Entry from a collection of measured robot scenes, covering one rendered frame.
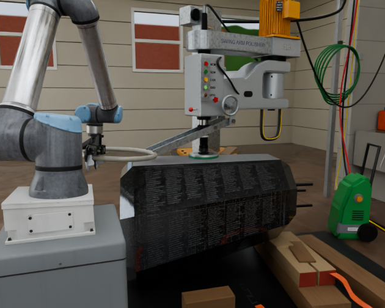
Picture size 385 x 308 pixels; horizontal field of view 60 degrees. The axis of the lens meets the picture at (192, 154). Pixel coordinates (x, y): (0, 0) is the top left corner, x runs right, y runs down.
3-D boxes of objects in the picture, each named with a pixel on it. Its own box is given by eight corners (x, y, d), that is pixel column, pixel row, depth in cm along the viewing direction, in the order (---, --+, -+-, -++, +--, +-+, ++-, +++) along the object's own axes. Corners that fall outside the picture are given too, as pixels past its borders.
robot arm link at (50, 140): (69, 168, 106) (69, 112, 104) (19, 166, 108) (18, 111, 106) (90, 162, 121) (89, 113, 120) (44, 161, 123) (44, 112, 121)
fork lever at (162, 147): (222, 121, 263) (221, 115, 261) (238, 122, 247) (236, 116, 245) (145, 153, 233) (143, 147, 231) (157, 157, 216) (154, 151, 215)
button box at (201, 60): (208, 101, 230) (208, 58, 225) (210, 101, 228) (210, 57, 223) (198, 101, 226) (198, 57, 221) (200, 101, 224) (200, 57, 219)
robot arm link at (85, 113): (93, 105, 169) (102, 105, 181) (72, 104, 170) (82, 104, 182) (94, 123, 170) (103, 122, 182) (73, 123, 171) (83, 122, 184)
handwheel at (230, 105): (231, 115, 246) (231, 95, 243) (239, 116, 237) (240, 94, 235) (214, 115, 238) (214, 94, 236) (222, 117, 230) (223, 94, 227)
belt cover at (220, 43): (277, 64, 288) (277, 44, 285) (300, 62, 267) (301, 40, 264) (179, 57, 239) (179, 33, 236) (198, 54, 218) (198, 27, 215)
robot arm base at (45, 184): (93, 196, 111) (93, 167, 110) (29, 201, 103) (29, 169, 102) (84, 186, 128) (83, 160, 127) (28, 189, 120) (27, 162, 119)
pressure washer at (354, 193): (360, 227, 336) (367, 142, 321) (377, 242, 301) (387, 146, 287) (324, 227, 337) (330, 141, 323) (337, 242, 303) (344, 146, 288)
